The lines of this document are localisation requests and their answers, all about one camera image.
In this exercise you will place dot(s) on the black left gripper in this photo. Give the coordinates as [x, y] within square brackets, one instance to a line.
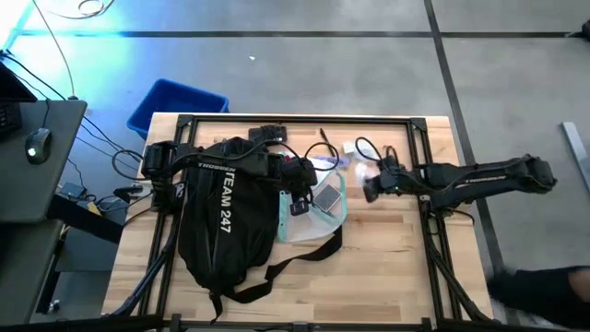
[297, 175]

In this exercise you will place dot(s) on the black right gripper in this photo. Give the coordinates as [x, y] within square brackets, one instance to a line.
[396, 177]

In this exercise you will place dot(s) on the white mesh pouch teal trim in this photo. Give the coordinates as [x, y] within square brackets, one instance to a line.
[304, 226]

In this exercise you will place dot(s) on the white blurred small item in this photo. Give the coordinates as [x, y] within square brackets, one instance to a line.
[364, 171]

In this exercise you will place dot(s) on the black backpack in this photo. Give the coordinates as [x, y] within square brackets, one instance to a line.
[249, 221]

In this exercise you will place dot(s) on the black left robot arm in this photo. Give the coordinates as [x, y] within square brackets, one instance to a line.
[212, 161]

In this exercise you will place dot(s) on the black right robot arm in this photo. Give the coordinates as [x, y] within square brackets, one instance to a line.
[484, 180]

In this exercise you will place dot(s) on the grey square item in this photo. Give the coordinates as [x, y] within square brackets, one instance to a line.
[327, 198]

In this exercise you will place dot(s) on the purple item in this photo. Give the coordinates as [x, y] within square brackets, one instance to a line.
[338, 161]

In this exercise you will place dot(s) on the white charger cube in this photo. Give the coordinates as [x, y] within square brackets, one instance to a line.
[349, 148]

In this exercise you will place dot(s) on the black pen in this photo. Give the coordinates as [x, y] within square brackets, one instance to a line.
[324, 135]

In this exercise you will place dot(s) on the black power brick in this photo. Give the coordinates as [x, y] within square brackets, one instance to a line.
[267, 133]

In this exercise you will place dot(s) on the blue plastic bin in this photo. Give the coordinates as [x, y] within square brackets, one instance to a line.
[184, 99]

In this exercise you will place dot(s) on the person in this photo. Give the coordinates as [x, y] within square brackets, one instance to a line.
[539, 290]

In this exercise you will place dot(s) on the grey metal bar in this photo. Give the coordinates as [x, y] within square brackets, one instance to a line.
[574, 143]

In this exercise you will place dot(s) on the small black box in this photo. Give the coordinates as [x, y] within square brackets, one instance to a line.
[71, 190]

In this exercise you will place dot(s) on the black computer mouse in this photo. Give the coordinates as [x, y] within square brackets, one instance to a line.
[38, 146]

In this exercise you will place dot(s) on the grey low desk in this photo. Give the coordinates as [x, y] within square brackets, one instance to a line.
[23, 267]

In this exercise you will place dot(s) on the black keyboard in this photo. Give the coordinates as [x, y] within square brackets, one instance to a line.
[9, 119]

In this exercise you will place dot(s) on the black laptop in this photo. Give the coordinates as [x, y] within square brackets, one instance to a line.
[14, 85]

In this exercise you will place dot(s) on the wooden table with black frame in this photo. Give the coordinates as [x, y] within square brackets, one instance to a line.
[299, 119]

